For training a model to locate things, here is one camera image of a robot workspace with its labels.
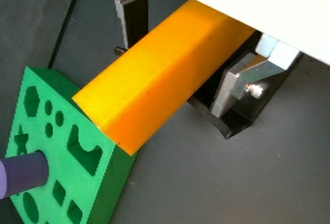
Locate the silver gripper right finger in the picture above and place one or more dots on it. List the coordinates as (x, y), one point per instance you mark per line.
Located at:
(271, 59)

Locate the purple cylinder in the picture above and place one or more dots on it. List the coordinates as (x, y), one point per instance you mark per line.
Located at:
(23, 172)

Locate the black curved fixture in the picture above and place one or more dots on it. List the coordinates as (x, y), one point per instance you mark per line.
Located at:
(243, 112)

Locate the green shape sorter board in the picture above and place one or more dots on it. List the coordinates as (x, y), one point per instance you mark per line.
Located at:
(88, 166)

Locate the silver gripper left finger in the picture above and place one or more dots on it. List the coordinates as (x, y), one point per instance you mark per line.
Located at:
(132, 13)

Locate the yellow rectangular block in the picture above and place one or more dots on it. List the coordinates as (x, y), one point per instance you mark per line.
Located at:
(139, 91)

